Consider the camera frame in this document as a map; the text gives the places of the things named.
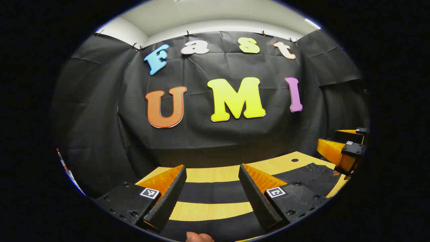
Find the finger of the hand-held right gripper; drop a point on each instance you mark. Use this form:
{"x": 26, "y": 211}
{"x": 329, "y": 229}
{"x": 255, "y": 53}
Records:
{"x": 352, "y": 149}
{"x": 349, "y": 136}

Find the red and white object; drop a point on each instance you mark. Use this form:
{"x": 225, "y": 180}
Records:
{"x": 69, "y": 173}

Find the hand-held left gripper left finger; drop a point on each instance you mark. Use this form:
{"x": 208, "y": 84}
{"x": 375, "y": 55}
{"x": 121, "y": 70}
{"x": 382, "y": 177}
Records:
{"x": 169, "y": 198}

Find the white ceiling light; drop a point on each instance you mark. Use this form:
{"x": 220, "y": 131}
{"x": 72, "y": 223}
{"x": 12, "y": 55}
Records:
{"x": 312, "y": 23}

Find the black backdrop cloth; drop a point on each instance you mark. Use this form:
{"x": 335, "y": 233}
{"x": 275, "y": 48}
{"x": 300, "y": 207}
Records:
{"x": 100, "y": 101}

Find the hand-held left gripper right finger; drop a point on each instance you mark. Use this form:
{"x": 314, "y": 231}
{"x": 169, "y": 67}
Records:
{"x": 257, "y": 198}

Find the black jeans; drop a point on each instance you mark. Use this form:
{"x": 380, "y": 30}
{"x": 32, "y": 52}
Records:
{"x": 215, "y": 191}

